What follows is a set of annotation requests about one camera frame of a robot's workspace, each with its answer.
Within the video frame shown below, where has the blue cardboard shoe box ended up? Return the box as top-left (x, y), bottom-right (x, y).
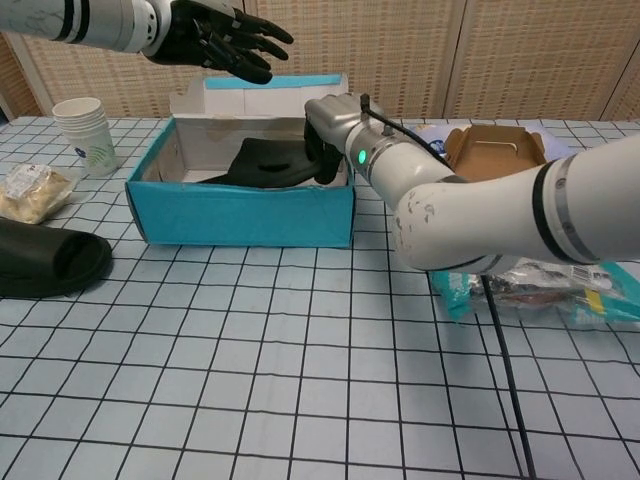
top-left (124, 73), bottom-right (357, 249)

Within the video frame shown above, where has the blue checked tablecloth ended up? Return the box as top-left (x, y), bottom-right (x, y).
top-left (0, 115), bottom-right (640, 480)

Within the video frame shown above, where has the brown cardboard gable box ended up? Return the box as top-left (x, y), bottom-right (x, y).
top-left (443, 124), bottom-right (547, 182)

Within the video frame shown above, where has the stack of paper cups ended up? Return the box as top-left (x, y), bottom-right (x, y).
top-left (52, 97), bottom-right (119, 177)

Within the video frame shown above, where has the light blue food bag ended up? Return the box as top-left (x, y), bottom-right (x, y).
top-left (407, 122), bottom-right (584, 164)

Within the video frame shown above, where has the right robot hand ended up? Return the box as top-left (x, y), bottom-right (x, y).
top-left (302, 93), bottom-right (386, 185)

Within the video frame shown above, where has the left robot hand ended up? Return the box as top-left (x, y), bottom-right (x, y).
top-left (142, 0), bottom-right (295, 85)

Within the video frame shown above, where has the beige woven screen panel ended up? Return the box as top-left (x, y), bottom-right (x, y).
top-left (452, 0), bottom-right (640, 121)
top-left (0, 0), bottom-right (259, 120)
top-left (247, 0), bottom-right (464, 120)
top-left (597, 42), bottom-right (640, 122)

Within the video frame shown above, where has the teal snack package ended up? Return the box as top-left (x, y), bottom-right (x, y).
top-left (430, 259), bottom-right (640, 329)

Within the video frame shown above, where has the clear bag of beige snacks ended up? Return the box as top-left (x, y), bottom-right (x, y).
top-left (0, 163), bottom-right (77, 225)

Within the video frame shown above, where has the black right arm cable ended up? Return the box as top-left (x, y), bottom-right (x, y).
top-left (358, 93), bottom-right (539, 480)

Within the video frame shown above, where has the black slipper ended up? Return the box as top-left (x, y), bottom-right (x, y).
top-left (0, 217), bottom-right (114, 300)
top-left (197, 137), bottom-right (331, 187)

